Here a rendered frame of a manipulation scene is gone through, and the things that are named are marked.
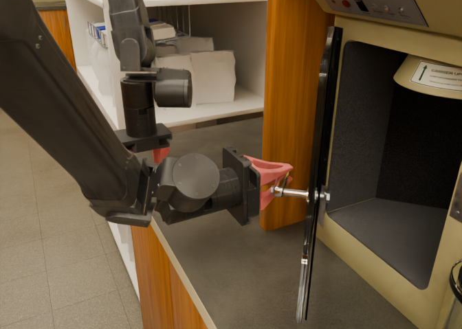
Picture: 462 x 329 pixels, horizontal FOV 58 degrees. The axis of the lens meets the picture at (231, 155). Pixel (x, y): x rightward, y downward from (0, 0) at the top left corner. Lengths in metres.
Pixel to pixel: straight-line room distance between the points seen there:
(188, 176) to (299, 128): 0.43
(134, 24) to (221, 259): 0.48
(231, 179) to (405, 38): 0.32
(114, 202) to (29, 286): 1.92
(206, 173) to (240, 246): 0.44
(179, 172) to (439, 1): 0.35
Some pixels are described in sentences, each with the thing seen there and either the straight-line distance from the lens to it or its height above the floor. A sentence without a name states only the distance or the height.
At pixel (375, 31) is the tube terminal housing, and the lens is 0.72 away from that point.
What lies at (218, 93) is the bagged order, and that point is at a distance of 1.81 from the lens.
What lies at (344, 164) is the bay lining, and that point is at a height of 1.12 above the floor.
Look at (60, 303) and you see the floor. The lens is 2.27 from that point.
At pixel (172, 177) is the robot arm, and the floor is 1.27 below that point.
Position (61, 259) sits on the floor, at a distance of 2.53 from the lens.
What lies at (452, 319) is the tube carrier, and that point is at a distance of 0.59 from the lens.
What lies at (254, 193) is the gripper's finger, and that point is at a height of 1.20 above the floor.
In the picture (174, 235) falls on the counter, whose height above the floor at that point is 0.94.
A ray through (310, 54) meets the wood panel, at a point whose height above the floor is 1.33.
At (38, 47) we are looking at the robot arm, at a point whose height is 1.44.
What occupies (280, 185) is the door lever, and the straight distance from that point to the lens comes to 0.59.
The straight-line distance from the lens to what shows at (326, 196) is 0.58.
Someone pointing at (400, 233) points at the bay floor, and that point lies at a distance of 0.88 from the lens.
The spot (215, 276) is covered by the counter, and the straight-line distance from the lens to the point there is 0.84.
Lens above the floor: 1.50
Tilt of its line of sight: 26 degrees down
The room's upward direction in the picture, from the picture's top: straight up
